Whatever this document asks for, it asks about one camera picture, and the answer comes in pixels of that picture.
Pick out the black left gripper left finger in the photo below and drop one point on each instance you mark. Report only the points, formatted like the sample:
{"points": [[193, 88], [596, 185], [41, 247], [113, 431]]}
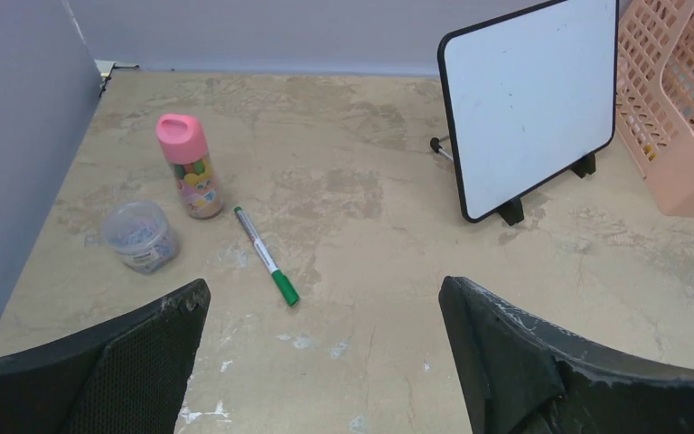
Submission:
{"points": [[126, 375]]}

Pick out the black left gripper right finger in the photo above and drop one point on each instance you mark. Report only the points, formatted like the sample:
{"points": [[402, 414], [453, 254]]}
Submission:
{"points": [[520, 373]]}

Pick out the green whiteboard marker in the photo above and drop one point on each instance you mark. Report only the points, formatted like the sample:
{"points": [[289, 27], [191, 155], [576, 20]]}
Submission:
{"points": [[282, 282]]}

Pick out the white whiteboard black frame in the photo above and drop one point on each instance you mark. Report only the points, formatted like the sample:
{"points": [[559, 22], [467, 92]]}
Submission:
{"points": [[528, 96]]}

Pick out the clear plastic clip jar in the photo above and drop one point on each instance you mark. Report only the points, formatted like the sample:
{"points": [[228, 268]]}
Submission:
{"points": [[141, 236]]}

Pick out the pink lid crayon bottle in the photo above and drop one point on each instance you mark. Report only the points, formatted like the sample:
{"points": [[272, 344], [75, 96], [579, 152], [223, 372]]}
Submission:
{"points": [[185, 148]]}

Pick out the peach plastic file organizer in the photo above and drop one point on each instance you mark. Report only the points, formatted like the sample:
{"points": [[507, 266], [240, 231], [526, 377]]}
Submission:
{"points": [[655, 98]]}

